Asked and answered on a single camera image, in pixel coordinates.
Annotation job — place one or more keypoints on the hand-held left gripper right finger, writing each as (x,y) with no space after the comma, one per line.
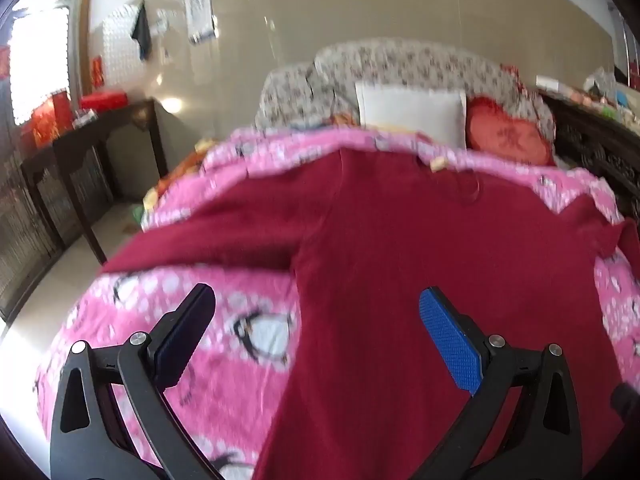
(447,345)

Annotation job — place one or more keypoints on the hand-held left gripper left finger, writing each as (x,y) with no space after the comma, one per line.
(172,355)

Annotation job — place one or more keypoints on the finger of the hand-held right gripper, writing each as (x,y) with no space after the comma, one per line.
(627,400)

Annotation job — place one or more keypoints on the dark red knit sweater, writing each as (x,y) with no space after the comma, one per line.
(375,235)

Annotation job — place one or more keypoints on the pink penguin print blanket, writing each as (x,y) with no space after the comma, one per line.
(225,385)

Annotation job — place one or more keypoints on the yellow and red cloth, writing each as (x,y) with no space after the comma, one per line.
(172,175)

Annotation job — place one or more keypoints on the red heart-shaped cushion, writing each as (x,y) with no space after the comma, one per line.
(505,135)

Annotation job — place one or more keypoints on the white pillow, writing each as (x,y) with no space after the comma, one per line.
(410,107)

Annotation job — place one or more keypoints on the dark wooden side table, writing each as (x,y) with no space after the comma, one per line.
(100,125)

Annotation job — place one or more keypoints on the flat red box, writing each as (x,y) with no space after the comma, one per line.
(102,100)

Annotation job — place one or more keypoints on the red boxes on table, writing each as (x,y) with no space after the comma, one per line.
(50,120)

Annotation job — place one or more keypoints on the floral quilt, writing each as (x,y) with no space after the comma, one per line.
(400,62)

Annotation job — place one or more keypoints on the window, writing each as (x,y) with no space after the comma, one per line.
(40,60)

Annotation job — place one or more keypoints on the dark hanging cloth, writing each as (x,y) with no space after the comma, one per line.
(141,30)

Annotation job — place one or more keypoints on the small red wall sign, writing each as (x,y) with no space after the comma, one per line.
(97,71)

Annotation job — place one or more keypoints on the wall calendar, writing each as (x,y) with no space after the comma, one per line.
(199,5)

